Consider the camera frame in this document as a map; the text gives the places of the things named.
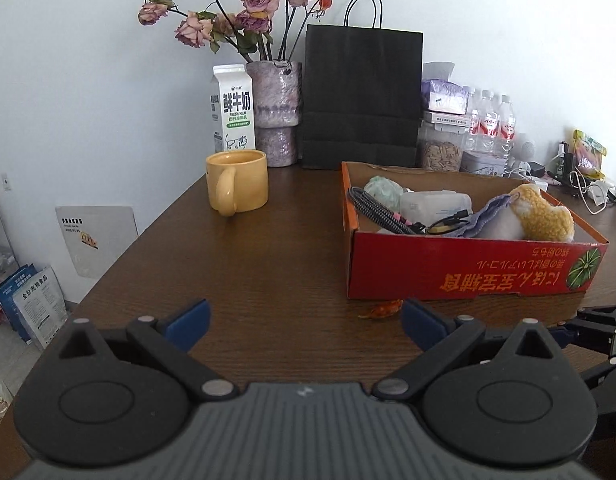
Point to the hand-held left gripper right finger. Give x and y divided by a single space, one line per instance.
423 322

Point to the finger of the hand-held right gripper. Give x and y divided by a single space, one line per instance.
603 317
563 336

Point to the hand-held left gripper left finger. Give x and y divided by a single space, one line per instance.
190 320

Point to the red cardboard box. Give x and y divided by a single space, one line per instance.
438 270

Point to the translucent cotton swab box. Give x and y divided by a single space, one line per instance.
428 205

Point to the yellow white plush toy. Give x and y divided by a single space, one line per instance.
543 215

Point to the grey purple woven cloth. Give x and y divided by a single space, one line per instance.
488 210

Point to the clear plastic bag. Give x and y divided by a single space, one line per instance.
383 187

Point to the orange candy wrapper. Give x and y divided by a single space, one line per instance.
383 310

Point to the white printed board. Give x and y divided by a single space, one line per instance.
95 240

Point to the white face mask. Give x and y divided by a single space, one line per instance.
599 192

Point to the yellow ceramic mug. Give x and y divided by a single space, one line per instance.
243 180

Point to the white blue printed bag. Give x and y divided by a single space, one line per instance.
40 312

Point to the black upright device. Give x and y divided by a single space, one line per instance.
565 165

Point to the black power adapter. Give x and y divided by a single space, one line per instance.
538 169

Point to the yellow snack bag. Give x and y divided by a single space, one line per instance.
590 152

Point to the printed tin box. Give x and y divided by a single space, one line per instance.
483 164

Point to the clear seed container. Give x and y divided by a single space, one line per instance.
440 152

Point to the white green milk carton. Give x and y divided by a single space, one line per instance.
233 110

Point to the purple speckled vase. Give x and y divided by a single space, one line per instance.
275 110

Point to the purple tissue pack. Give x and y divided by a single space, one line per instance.
443 95

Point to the black paper bag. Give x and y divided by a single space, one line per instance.
358 95

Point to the dried pink roses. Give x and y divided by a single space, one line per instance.
258 0

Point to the white wall outlet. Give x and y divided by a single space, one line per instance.
5 181

